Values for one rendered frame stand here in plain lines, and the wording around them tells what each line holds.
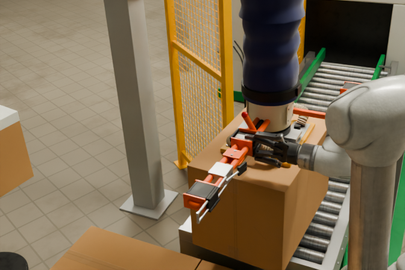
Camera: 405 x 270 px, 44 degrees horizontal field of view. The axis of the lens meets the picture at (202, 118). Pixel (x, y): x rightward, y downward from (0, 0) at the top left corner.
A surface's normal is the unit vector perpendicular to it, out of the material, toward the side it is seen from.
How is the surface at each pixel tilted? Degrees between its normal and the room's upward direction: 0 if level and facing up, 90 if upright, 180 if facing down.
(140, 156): 90
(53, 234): 0
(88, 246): 0
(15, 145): 90
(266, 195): 89
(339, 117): 89
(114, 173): 0
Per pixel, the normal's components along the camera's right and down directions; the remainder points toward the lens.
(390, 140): 0.24, 0.50
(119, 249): -0.05, -0.87
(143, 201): -0.43, 0.46
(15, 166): 0.83, 0.24
